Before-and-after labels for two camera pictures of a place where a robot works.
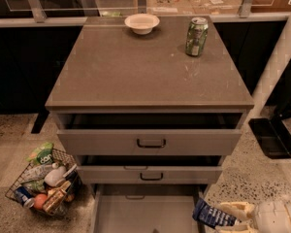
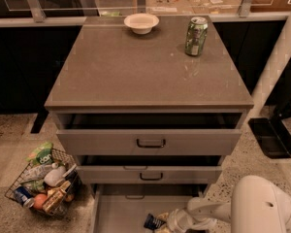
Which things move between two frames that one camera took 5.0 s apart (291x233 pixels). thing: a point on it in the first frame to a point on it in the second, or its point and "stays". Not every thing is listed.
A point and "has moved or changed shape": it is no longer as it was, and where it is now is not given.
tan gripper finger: (240, 210) to (163, 216)
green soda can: (196, 36) stays
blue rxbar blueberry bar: (212, 216) has moved or changed shape
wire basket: (52, 186) stays
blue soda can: (25, 197) stays
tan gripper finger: (239, 228) to (163, 229)
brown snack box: (54, 197) stays
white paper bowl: (142, 23) stays
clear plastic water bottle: (38, 172) stays
